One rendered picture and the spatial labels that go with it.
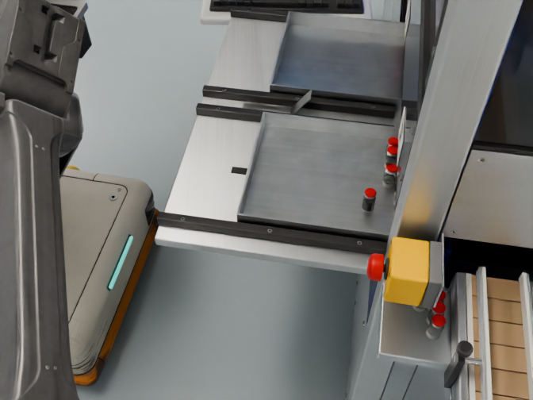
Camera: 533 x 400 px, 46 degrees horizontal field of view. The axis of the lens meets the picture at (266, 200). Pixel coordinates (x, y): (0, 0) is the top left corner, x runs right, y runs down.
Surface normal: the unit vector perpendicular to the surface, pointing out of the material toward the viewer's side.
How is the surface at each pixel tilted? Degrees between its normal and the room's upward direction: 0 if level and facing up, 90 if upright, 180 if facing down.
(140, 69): 0
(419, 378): 90
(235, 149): 0
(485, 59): 90
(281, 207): 0
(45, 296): 49
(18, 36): 56
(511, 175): 90
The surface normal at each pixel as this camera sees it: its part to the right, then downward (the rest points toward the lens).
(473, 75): -0.17, 0.77
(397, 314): 0.00, -0.62
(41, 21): 0.78, -0.12
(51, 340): 0.75, -0.46
